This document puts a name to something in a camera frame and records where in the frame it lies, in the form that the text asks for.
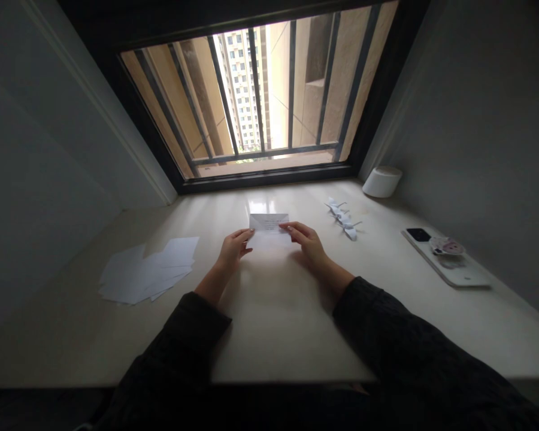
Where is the pile of white paper squares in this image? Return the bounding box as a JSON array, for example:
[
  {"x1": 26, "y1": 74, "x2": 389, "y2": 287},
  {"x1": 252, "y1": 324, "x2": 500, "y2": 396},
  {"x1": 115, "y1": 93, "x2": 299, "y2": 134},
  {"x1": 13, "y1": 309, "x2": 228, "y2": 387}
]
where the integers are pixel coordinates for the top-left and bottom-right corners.
[{"x1": 97, "y1": 236, "x2": 201, "y2": 308}]

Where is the person's right hand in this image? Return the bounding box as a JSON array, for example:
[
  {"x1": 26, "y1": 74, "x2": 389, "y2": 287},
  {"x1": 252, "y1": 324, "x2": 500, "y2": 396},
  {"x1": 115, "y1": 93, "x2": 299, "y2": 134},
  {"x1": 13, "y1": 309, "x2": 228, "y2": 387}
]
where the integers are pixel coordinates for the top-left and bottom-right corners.
[{"x1": 278, "y1": 221, "x2": 332, "y2": 273}]

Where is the person's left hand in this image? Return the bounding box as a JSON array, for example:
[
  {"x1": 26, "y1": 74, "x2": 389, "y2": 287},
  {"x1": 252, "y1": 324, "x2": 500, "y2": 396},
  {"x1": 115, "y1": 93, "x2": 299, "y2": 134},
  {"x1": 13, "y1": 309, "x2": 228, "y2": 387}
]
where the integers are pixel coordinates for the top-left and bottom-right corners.
[{"x1": 216, "y1": 227, "x2": 256, "y2": 271}]

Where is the white paper sheet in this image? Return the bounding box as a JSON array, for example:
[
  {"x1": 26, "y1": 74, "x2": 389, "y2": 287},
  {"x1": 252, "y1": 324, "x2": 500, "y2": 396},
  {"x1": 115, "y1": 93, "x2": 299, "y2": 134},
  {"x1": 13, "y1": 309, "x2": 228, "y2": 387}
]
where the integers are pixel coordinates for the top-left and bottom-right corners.
[{"x1": 244, "y1": 213, "x2": 292, "y2": 252}]

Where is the dark framed window with bars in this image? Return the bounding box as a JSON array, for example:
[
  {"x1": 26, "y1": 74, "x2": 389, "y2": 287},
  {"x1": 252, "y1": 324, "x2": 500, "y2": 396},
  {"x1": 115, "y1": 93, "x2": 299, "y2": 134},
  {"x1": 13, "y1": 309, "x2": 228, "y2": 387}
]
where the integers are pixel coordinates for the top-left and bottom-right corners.
[{"x1": 56, "y1": 0, "x2": 433, "y2": 196}]

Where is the white smartphone with round grip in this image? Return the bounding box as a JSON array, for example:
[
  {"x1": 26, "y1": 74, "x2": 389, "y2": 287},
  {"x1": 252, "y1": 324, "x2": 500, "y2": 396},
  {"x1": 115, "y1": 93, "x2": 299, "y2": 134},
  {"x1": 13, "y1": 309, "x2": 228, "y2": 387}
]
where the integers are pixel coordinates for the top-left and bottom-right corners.
[{"x1": 401, "y1": 227, "x2": 492, "y2": 289}]

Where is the white cylindrical container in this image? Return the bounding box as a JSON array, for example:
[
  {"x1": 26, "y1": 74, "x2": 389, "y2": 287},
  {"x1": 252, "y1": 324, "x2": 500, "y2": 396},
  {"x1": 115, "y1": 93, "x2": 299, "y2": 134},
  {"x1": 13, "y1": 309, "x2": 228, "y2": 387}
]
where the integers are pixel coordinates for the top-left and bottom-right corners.
[{"x1": 362, "y1": 165, "x2": 404, "y2": 199}]

